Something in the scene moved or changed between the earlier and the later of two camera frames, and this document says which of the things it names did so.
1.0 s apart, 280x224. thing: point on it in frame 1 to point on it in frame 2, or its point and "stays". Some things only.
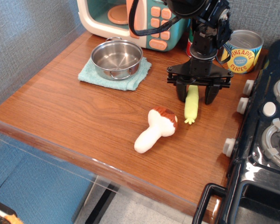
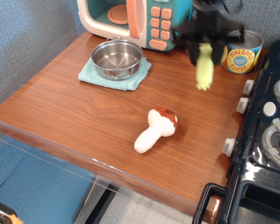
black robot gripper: x=199 y=71 to x=209 y=26
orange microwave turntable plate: x=118 y=14 stays
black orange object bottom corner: x=2 y=213 stays
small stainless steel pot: x=116 y=58 stays
